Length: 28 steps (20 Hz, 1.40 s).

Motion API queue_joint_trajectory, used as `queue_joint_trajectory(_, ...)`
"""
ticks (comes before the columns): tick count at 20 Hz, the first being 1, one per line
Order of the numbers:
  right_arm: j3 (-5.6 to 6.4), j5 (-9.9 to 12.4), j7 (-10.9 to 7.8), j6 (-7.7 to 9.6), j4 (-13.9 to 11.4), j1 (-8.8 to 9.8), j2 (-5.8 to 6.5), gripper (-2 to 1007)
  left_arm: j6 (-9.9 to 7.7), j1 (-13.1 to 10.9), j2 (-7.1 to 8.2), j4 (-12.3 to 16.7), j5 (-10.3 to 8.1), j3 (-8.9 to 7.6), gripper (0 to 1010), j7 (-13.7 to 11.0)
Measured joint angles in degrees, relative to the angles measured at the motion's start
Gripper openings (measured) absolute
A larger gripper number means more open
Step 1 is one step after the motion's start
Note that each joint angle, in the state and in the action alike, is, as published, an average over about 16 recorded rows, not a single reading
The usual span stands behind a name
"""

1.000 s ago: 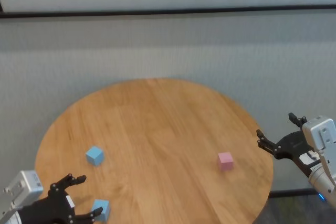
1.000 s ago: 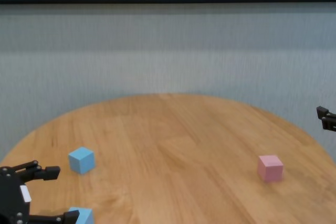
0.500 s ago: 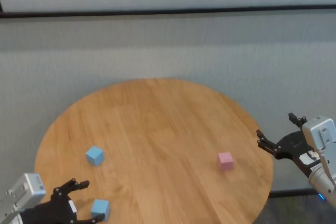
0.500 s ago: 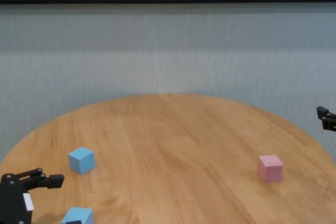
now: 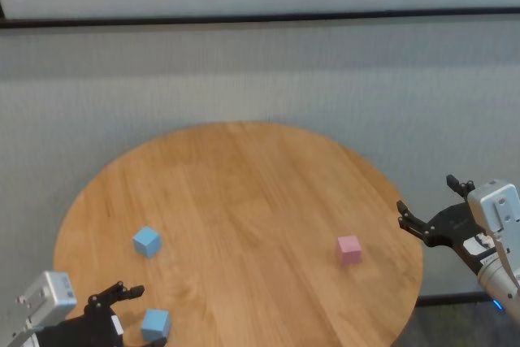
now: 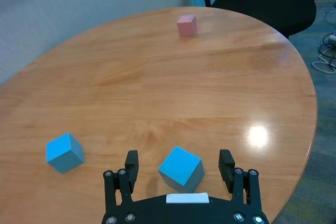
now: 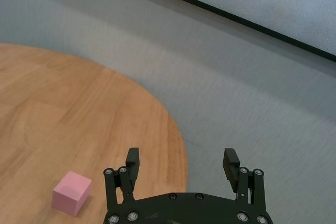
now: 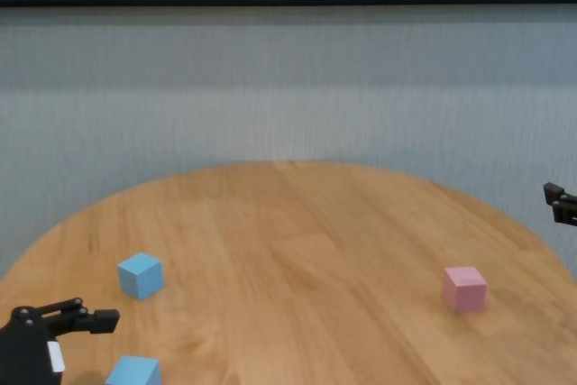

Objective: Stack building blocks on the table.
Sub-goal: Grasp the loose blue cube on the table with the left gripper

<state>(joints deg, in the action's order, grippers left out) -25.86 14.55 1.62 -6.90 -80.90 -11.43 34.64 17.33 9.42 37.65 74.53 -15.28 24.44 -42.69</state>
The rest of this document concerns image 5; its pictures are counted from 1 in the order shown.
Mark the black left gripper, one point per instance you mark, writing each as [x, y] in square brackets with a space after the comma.
[81, 332]

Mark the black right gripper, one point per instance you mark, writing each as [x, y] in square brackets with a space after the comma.
[455, 225]

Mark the blue building block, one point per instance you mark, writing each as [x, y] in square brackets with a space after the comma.
[155, 324]
[145, 241]

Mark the pink building block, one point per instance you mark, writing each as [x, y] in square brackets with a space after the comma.
[348, 250]

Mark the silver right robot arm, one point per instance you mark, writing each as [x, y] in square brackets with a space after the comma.
[497, 278]

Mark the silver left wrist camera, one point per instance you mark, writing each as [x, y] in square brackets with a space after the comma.
[50, 296]

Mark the black wall rail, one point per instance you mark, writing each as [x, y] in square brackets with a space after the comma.
[260, 18]

